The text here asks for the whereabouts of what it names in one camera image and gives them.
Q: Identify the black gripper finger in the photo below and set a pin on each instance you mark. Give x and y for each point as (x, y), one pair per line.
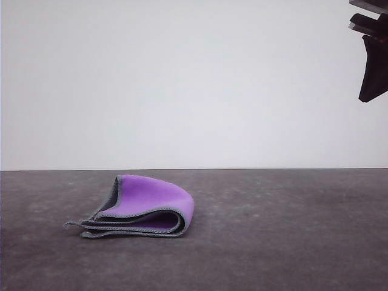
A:
(374, 72)

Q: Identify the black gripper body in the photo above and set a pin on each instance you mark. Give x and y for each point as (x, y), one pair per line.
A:
(366, 24)

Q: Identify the purple towel with grey hem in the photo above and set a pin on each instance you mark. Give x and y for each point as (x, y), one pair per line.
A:
(148, 194)

